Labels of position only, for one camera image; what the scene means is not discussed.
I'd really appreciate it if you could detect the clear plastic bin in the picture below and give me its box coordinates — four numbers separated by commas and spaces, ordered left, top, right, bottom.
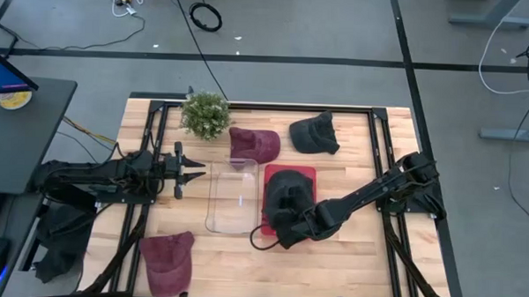
205, 155, 262, 236

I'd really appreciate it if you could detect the computer monitor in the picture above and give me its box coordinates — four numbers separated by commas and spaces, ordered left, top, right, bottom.
0, 44, 41, 99

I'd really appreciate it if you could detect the long white cable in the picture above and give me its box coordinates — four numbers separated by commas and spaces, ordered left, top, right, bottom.
476, 17, 529, 97

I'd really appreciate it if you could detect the black cloth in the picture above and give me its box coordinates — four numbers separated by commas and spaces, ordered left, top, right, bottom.
32, 199, 100, 286

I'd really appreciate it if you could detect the coiled black cable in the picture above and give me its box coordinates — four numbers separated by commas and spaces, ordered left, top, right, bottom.
188, 1, 225, 34

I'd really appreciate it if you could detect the grey desk leg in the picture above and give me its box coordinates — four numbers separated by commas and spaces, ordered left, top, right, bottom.
478, 118, 529, 144
447, 0, 529, 30

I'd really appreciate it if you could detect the maroon cap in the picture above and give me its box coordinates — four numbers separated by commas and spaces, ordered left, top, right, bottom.
227, 126, 283, 167
136, 229, 197, 297

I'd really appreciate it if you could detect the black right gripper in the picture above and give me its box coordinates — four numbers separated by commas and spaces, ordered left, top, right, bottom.
278, 200, 337, 252

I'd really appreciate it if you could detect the small green potted plant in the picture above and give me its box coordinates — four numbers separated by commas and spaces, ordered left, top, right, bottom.
178, 88, 234, 143

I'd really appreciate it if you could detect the black aluminium table frame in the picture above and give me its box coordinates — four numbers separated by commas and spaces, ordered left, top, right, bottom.
78, 88, 473, 297

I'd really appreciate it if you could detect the round yellow container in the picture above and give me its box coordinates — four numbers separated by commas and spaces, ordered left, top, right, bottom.
0, 89, 34, 112

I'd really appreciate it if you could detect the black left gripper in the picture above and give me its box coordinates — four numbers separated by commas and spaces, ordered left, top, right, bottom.
159, 139, 209, 202

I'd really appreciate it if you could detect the translucent red plastic bin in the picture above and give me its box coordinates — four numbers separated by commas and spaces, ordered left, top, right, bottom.
260, 162, 319, 239

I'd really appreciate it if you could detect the dark grey cap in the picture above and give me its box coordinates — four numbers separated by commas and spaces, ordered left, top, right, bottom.
287, 108, 343, 156
260, 168, 317, 240

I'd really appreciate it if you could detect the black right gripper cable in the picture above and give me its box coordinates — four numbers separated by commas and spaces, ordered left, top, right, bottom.
249, 224, 286, 252

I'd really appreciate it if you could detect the dark grey desk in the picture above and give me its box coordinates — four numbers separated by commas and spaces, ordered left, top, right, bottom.
0, 75, 79, 199

